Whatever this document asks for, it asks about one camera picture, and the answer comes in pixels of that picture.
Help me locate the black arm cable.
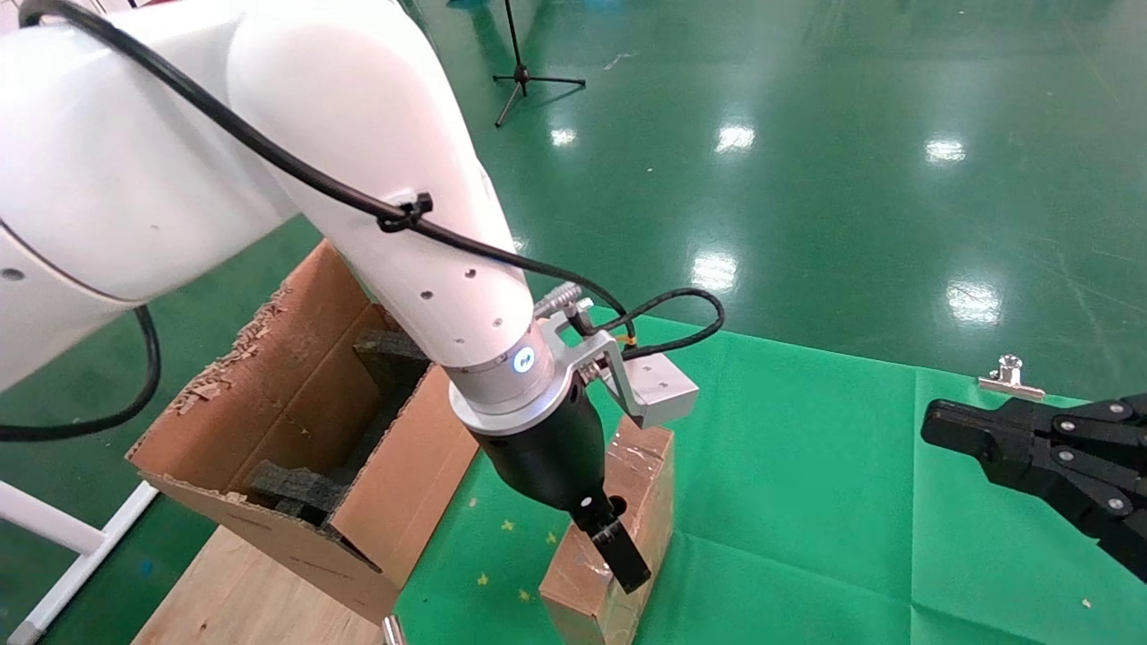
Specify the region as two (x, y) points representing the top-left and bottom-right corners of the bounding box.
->
(0, 0), (725, 442)

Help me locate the large open cardboard carton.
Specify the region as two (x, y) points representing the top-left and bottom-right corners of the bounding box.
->
(125, 240), (480, 625)

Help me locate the black tripod stand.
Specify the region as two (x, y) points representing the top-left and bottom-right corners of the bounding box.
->
(493, 0), (588, 128)

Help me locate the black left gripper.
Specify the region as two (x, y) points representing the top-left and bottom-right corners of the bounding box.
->
(475, 385), (652, 594)

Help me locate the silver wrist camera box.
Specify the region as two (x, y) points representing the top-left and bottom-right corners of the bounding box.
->
(551, 305), (700, 429)

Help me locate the black foam insert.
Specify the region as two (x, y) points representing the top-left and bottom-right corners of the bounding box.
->
(341, 330), (433, 485)
(244, 460), (352, 528)

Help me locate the white table leg frame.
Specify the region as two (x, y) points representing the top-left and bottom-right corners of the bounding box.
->
(0, 479), (160, 645)

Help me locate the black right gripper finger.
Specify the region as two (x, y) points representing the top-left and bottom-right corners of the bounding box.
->
(921, 394), (1147, 442)
(927, 436), (1147, 583)

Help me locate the small taped cardboard box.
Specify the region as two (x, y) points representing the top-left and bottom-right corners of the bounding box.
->
(539, 414), (676, 645)

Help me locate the green table cloth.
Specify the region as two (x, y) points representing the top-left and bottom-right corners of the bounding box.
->
(394, 309), (1147, 645)

